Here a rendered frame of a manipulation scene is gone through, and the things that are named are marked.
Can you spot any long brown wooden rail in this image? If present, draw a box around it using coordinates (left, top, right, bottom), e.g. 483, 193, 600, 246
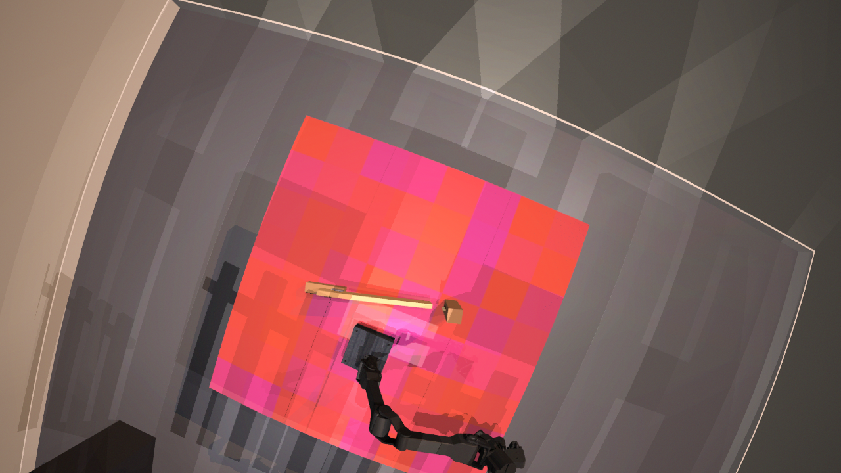
317, 288, 433, 309

